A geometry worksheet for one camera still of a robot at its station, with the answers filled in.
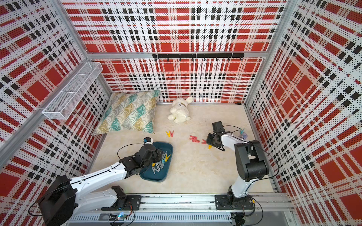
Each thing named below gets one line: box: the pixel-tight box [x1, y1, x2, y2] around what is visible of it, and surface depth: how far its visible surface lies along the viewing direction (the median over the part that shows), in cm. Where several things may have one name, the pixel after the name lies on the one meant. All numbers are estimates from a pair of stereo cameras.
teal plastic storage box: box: [139, 141, 174, 183], surface depth 86 cm
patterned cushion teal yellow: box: [92, 90, 161, 136], surface depth 96 cm
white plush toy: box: [167, 96, 194, 124], surface depth 108 cm
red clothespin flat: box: [189, 135, 201, 143], surface depth 100 cm
